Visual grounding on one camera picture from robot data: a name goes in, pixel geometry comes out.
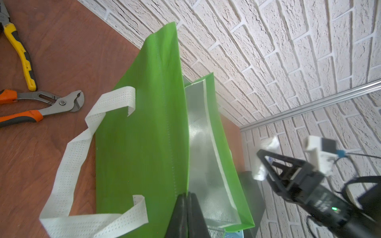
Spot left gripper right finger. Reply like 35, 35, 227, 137
187, 192, 210, 238

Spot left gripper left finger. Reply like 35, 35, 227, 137
164, 193, 188, 238

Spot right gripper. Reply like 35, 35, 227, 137
257, 150, 354, 229

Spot white ice pack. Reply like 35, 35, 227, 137
250, 136, 280, 181

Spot green insulated delivery bag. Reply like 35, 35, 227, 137
39, 21, 256, 238

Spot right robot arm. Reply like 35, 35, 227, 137
257, 149, 381, 238

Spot light blue plastic basket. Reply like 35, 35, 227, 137
224, 231, 244, 238

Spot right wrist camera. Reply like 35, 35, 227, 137
304, 135, 346, 177

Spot orange handled groove pliers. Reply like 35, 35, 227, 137
0, 89, 85, 129

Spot yellow handled pliers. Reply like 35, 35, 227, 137
1, 1, 38, 92

